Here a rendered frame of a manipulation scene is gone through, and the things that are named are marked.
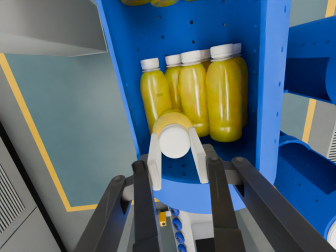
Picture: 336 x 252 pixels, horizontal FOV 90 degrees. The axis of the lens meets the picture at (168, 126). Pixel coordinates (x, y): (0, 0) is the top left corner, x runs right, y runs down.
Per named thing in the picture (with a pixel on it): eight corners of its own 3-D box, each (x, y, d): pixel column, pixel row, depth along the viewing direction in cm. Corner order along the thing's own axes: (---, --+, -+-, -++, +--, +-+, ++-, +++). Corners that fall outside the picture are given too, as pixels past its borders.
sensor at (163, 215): (161, 216, 71) (160, 227, 67) (159, 211, 70) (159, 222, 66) (179, 214, 71) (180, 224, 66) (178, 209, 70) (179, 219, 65)
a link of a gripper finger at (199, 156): (197, 156, 14) (206, 155, 14) (187, 126, 21) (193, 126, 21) (200, 184, 15) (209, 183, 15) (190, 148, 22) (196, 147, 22)
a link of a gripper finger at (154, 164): (161, 190, 15) (153, 191, 15) (161, 152, 22) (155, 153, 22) (155, 162, 14) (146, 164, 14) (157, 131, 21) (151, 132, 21)
